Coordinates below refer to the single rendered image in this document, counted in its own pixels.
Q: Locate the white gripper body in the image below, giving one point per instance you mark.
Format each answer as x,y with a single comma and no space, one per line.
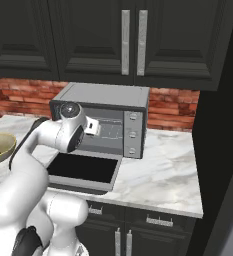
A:
97,128

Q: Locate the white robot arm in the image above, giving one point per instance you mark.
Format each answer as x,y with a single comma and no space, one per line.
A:
24,180

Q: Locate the grey toaster oven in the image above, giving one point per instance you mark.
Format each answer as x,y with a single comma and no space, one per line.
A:
101,95

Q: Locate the grey toaster oven knob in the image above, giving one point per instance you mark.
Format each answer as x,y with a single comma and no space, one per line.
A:
132,134
132,116
132,151

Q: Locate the toaster oven glass door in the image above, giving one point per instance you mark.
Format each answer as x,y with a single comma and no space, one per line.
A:
83,168

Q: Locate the tan bowl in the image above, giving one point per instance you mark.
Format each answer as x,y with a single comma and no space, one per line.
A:
6,141

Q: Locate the black drawer front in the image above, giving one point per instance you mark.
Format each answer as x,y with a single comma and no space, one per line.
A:
113,210
183,222

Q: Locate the black base cupboard door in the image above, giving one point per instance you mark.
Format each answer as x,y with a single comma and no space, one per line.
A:
98,240
158,245

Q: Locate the tall black cabinet panel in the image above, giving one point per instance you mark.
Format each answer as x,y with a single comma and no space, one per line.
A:
218,133

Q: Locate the black wall cupboard door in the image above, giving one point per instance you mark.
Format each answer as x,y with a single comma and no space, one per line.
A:
19,36
184,40
91,36

